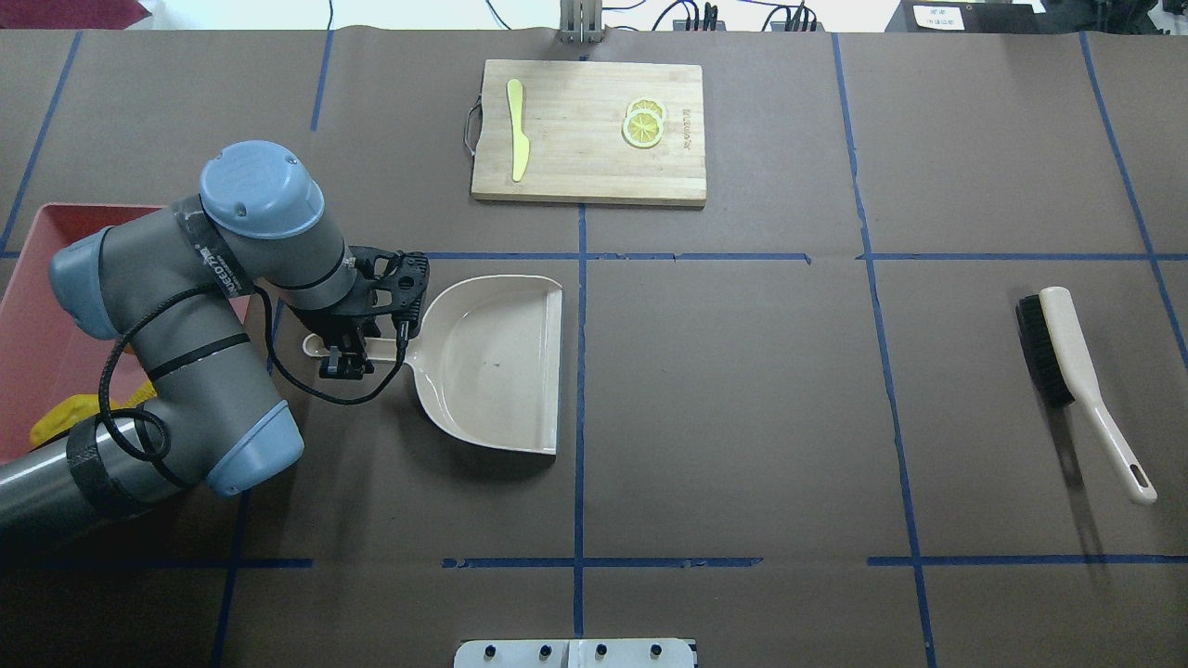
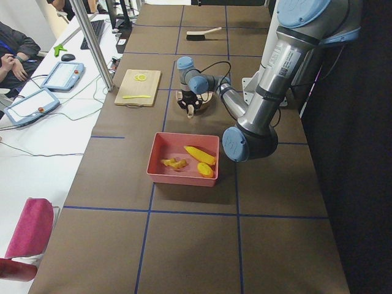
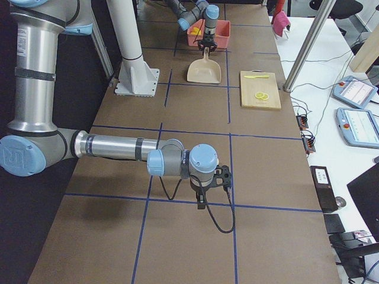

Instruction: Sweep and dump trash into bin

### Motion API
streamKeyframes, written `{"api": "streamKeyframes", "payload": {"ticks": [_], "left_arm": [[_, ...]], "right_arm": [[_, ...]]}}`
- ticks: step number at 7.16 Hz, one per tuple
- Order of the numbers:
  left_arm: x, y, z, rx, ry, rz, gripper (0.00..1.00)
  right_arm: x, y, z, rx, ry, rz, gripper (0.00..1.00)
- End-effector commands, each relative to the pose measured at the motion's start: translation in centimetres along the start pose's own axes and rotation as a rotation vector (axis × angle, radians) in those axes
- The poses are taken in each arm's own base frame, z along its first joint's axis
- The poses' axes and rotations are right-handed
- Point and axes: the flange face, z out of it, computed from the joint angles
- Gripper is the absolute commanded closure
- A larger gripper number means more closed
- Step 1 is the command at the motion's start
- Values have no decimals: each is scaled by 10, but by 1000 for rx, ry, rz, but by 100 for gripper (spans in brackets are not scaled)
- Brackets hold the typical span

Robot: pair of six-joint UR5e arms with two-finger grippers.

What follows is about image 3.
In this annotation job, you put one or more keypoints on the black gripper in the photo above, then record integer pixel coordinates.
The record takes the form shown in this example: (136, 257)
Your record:
(207, 38)
(198, 189)

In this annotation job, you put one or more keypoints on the yellow toy potato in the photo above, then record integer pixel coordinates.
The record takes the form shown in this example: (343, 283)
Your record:
(195, 31)

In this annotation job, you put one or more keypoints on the beige plastic dustpan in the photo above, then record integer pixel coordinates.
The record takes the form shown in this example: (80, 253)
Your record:
(204, 70)

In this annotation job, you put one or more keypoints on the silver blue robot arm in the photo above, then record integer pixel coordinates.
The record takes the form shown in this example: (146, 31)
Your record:
(202, 11)
(35, 143)

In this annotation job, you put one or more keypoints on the pink plastic bin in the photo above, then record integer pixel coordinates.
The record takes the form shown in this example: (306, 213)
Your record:
(222, 33)

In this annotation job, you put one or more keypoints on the yellow plastic knife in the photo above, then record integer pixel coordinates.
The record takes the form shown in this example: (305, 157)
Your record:
(256, 76)

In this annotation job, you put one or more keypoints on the wooden cutting board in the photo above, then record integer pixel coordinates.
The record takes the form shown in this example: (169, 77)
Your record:
(249, 87)

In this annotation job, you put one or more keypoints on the pink cloth on stand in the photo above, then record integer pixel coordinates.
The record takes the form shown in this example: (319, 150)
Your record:
(280, 22)

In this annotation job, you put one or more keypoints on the upper orange connector block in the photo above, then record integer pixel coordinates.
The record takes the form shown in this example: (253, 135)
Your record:
(302, 121)

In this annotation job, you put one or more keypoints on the orange connector block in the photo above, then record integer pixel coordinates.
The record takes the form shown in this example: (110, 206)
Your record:
(302, 121)
(308, 141)

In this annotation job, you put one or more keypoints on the lower orange connector block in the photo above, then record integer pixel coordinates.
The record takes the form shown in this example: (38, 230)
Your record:
(308, 141)

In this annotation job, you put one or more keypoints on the black box with label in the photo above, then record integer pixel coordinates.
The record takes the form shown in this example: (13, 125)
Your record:
(323, 189)

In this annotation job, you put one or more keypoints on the upper teach pendant tablet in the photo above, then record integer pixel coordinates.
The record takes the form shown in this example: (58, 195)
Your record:
(354, 92)

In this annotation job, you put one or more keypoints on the teach pendant tablet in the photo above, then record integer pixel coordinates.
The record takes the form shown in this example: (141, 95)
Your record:
(354, 92)
(358, 127)

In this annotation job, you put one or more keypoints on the black monitor corner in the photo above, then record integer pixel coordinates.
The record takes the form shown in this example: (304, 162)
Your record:
(364, 192)

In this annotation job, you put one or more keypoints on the lower teach pendant tablet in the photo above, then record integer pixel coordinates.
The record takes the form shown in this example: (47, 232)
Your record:
(358, 127)

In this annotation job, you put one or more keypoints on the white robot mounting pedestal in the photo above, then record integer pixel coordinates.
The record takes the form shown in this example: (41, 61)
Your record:
(135, 77)

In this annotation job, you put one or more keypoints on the aluminium frame post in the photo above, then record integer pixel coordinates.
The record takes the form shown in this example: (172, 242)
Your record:
(311, 37)

